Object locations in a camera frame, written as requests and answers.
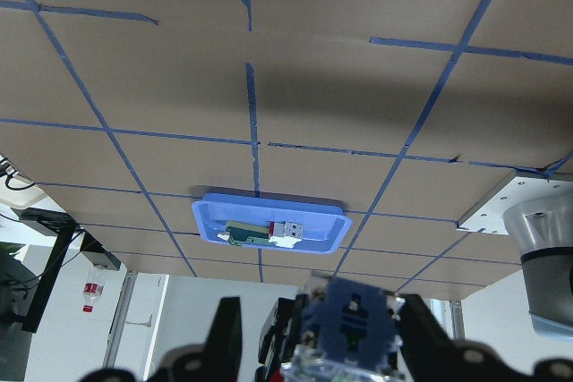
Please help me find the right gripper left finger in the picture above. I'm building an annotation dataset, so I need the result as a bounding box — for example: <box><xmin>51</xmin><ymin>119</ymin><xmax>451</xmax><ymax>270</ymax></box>
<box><xmin>198</xmin><ymin>296</ymin><xmax>243</xmax><ymax>382</ymax></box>

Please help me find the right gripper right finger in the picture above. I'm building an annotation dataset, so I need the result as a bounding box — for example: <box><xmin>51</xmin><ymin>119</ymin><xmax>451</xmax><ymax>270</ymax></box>
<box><xmin>398</xmin><ymin>294</ymin><xmax>456</xmax><ymax>381</ymax></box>

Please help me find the red emergency stop button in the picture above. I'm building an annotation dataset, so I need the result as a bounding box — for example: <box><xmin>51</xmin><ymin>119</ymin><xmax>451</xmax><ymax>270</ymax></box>
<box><xmin>279</xmin><ymin>271</ymin><xmax>406</xmax><ymax>381</ymax></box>

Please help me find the plastic bottle red label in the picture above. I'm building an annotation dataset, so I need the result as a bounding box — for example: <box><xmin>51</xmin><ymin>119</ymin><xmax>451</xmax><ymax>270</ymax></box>
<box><xmin>82</xmin><ymin>265</ymin><xmax>107</xmax><ymax>313</ymax></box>

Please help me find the black monitor stand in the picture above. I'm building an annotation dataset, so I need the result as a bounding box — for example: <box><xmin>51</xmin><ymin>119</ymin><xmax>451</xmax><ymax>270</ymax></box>
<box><xmin>1</xmin><ymin>208</ymin><xmax>121</xmax><ymax>333</ymax></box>

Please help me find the blue plastic tray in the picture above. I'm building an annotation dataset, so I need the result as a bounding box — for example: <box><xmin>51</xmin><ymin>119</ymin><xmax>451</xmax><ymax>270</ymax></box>
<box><xmin>192</xmin><ymin>193</ymin><xmax>353</xmax><ymax>255</ymax></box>

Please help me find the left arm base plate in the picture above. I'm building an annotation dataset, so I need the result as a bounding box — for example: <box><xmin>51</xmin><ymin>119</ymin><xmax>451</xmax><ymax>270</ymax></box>
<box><xmin>457</xmin><ymin>172</ymin><xmax>572</xmax><ymax>235</ymax></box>

